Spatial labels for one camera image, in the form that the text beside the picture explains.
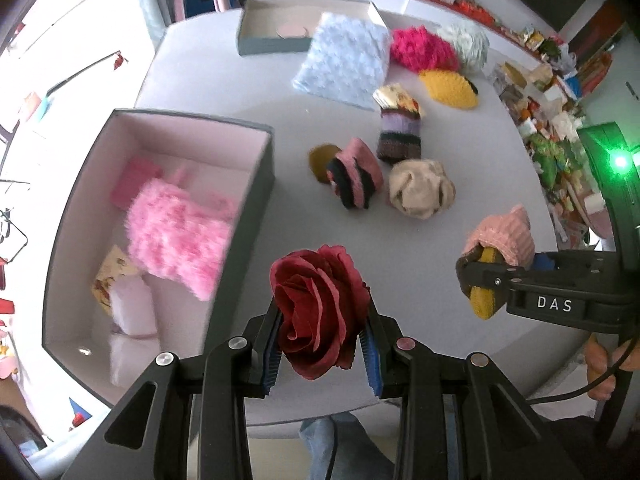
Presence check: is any mustard yellow round pad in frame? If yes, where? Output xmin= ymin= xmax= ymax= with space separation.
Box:
xmin=308 ymin=143 xmax=341 ymax=184

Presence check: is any black cable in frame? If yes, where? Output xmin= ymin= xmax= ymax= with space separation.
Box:
xmin=527 ymin=336 xmax=640 ymax=406

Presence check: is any fluffy pink plush fabric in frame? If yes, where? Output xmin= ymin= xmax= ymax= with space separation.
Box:
xmin=125 ymin=179 xmax=238 ymax=301

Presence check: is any pink foam sponge block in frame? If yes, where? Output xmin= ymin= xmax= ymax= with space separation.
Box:
xmin=110 ymin=156 xmax=163 ymax=210

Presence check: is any yellow printed tissue pack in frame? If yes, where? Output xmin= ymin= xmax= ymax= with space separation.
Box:
xmin=373 ymin=84 xmax=425 ymax=117

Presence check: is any light teal cardboard box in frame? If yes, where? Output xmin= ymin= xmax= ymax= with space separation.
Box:
xmin=236 ymin=0 xmax=385 ymax=56

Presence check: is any yellow cartoon tissue pack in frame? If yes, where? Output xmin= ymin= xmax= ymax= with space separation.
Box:
xmin=91 ymin=245 xmax=141 ymax=316

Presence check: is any red fabric rose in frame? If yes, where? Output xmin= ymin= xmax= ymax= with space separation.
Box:
xmin=269 ymin=245 xmax=371 ymax=380

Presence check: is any round pink coaster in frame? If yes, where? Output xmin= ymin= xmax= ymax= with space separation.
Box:
xmin=277 ymin=22 xmax=309 ymax=39

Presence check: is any purple striped knitted sock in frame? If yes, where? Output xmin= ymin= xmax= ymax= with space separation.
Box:
xmin=376 ymin=108 xmax=422 ymax=165

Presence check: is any white fluffy scrunchie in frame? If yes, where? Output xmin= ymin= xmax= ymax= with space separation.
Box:
xmin=436 ymin=21 xmax=489 ymax=73

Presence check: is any person's right hand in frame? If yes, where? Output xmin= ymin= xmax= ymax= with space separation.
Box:
xmin=584 ymin=335 xmax=640 ymax=401

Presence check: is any white soft pad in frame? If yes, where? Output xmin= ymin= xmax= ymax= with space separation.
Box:
xmin=110 ymin=275 xmax=157 ymax=339

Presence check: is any light blue textured cloth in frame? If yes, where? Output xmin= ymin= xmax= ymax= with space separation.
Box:
xmin=292 ymin=12 xmax=393 ymax=110

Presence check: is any dark green storage box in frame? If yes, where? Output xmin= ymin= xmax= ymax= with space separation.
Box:
xmin=42 ymin=110 xmax=274 ymax=405

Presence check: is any magenta fuzzy pompom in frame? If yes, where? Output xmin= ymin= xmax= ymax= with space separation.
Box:
xmin=390 ymin=26 xmax=460 ymax=74

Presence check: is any person's jeans leg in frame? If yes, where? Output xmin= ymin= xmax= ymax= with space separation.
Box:
xmin=298 ymin=413 xmax=395 ymax=480

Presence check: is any pink black knitted sock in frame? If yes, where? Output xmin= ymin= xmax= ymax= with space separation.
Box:
xmin=326 ymin=138 xmax=384 ymax=209

